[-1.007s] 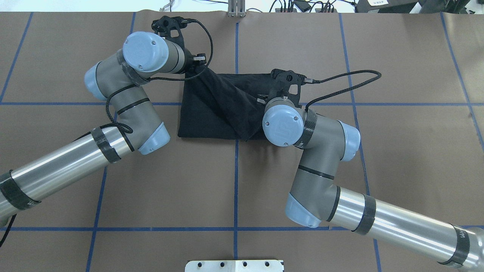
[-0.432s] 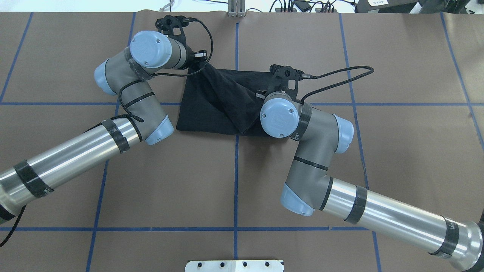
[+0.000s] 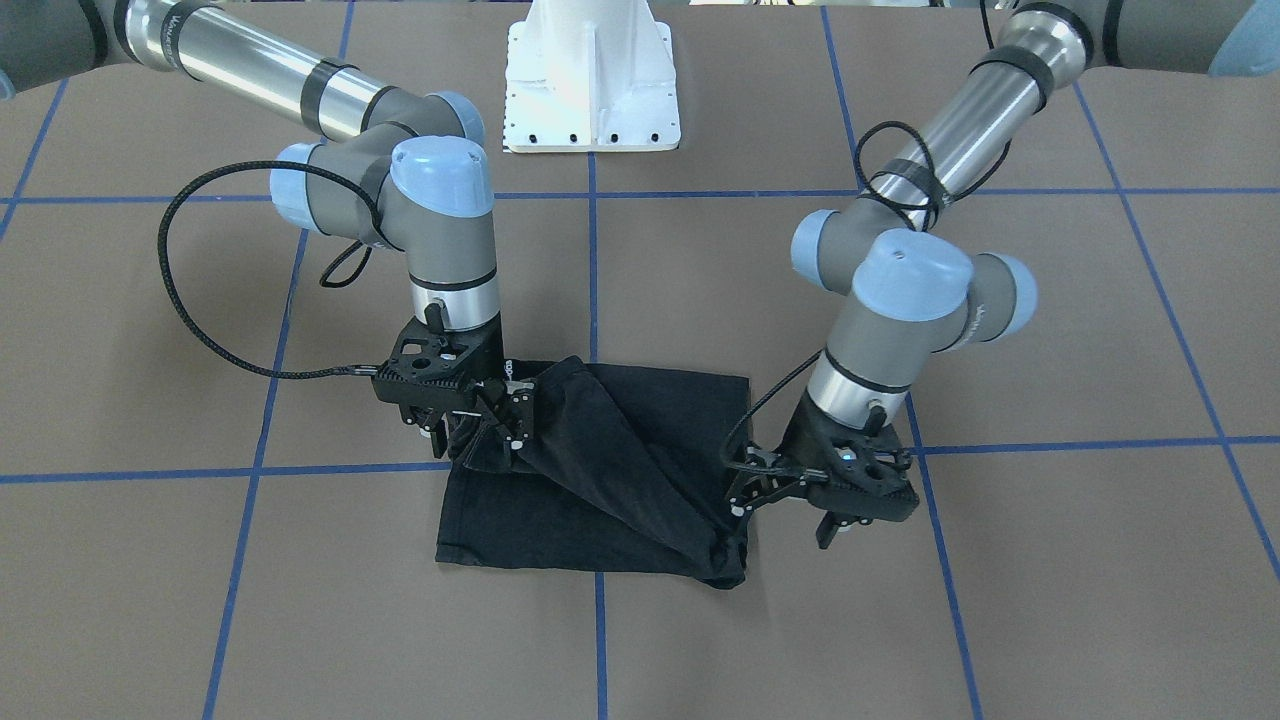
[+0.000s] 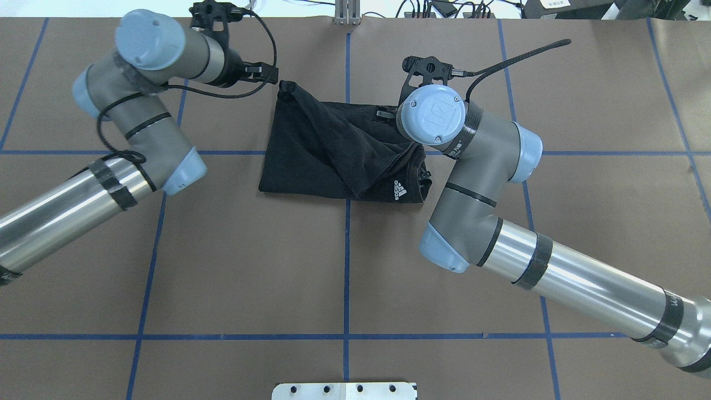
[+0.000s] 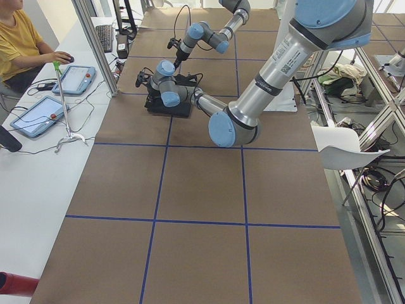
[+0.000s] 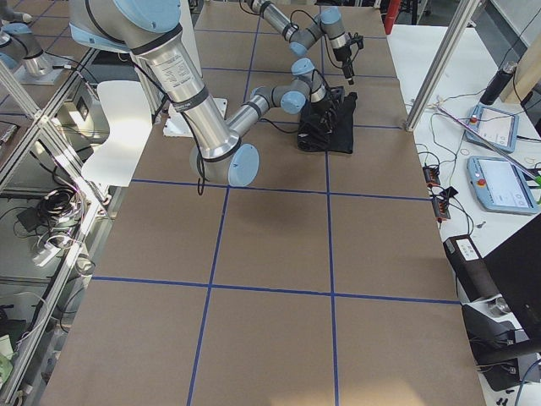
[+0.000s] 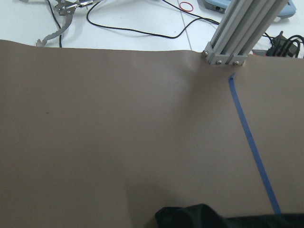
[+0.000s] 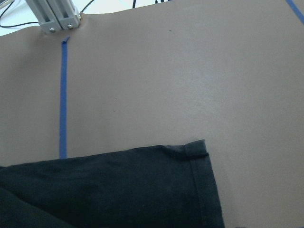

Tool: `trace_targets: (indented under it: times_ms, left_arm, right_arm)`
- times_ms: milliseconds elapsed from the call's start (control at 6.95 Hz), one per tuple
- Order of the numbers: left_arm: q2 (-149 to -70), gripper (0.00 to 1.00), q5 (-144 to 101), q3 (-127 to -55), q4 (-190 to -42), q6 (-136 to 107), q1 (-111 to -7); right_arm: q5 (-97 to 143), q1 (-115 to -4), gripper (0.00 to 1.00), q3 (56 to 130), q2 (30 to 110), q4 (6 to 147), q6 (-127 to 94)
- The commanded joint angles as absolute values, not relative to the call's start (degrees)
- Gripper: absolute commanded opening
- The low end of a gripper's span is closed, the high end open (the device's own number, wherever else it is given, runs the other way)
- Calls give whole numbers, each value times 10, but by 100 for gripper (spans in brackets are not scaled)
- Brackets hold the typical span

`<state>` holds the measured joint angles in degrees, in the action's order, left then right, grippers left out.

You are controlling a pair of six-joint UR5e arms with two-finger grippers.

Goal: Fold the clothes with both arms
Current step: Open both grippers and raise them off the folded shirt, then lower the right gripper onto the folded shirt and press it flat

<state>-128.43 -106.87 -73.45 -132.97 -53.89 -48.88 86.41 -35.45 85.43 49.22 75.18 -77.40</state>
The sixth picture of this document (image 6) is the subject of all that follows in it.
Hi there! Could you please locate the black computer box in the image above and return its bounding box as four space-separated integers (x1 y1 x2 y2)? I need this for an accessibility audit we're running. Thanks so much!
443 234 502 302

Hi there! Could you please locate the blue teach pendant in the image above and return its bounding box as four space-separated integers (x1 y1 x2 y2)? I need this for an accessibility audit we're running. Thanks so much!
467 156 539 216
467 103 519 153

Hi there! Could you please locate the black printed t-shirt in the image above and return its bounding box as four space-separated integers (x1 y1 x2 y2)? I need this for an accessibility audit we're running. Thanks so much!
297 92 358 154

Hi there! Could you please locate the white plastic chair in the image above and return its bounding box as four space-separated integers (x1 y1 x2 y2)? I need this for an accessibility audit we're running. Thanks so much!
82 80 153 187

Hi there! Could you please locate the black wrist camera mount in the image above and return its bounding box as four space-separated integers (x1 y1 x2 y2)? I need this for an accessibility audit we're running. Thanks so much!
347 33 364 51
327 86 345 107

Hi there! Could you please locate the upper blue teach pendant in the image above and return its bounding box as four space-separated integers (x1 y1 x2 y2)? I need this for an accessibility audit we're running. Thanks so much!
467 103 519 153

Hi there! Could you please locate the lower blue teach pendant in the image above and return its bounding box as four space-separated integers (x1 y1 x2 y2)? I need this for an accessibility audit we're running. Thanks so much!
467 156 539 216

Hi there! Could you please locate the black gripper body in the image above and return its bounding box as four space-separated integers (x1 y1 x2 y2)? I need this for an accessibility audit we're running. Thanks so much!
310 96 336 121
332 44 352 63

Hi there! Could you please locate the black water bottle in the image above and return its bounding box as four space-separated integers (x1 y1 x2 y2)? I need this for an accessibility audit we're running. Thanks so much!
480 61 518 106

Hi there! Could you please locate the black braided right cable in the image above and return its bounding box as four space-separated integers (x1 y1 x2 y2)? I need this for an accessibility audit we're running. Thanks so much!
258 118 303 134

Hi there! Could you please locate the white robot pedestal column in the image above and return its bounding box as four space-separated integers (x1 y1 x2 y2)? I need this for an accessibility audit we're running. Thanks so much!
162 1 203 77

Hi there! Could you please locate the aluminium frame post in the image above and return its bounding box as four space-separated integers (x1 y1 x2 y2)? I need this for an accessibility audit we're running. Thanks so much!
405 0 479 132

